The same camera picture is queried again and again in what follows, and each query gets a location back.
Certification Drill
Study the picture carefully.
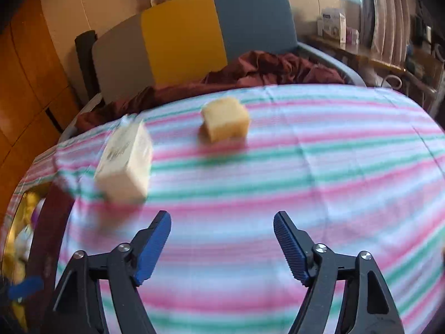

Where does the cream cardboard box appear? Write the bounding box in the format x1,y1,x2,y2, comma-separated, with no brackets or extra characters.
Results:
94,120,154,204

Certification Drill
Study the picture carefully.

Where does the wooden ledge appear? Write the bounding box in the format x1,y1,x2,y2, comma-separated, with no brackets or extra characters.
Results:
302,34,409,75

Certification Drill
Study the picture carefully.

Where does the striped beige curtain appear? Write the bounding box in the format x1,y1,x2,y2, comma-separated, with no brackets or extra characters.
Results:
362,0,418,67

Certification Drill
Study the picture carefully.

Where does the yellow sponge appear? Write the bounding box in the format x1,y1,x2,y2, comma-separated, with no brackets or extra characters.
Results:
200,98,251,144

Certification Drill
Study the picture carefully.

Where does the white printed box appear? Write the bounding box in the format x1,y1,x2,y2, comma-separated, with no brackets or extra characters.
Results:
317,8,347,44

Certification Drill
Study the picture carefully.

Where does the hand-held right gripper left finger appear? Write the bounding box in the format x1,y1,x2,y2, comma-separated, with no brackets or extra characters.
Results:
50,210,172,334

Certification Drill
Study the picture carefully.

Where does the wooden wardrobe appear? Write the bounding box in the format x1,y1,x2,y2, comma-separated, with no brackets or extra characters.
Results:
0,0,84,213

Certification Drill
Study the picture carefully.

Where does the striped tablecloth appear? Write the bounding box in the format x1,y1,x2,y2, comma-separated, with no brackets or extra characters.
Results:
0,84,445,334

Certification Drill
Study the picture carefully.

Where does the cluttered shelf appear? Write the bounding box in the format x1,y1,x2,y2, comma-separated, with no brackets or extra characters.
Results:
403,7,445,119

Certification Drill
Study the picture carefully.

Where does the maroon cloth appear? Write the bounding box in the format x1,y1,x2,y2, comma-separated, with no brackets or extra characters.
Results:
75,50,348,134

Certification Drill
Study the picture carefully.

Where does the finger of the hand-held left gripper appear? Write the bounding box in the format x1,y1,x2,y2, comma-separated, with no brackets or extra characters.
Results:
8,276,44,303

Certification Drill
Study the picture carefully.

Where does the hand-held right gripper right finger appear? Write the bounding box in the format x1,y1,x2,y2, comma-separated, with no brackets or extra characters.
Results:
273,210,406,334

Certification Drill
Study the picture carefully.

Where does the grey yellow blue sofa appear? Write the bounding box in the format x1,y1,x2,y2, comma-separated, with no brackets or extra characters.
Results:
57,0,367,140

